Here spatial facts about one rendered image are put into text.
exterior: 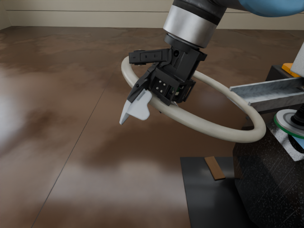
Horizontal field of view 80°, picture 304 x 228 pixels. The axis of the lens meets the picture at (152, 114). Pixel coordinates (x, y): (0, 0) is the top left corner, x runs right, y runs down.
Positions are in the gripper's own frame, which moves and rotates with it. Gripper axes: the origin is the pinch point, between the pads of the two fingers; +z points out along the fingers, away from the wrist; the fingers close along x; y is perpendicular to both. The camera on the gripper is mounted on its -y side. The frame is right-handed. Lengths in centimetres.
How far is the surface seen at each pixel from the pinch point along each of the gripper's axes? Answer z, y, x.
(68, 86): 137, -234, 122
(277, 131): 9, 32, 91
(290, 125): -1, 34, 79
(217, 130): -6.9, 16.2, 5.0
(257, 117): -7.2, 20.3, 31.3
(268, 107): -9, 21, 47
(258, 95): -10, 15, 55
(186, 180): 92, 6, 103
